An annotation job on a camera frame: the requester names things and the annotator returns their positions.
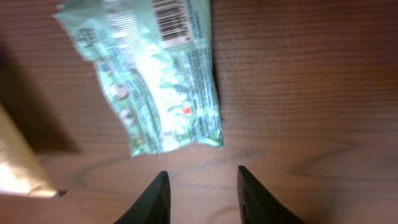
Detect cream wipes pack blue edges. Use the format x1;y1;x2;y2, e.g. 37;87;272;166
1;107;67;198

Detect green soft wipes pack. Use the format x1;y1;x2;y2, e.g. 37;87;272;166
55;0;223;156

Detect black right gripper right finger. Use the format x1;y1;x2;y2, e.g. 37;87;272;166
237;166;305;224

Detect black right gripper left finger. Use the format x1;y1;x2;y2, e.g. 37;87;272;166
114;170;171;224

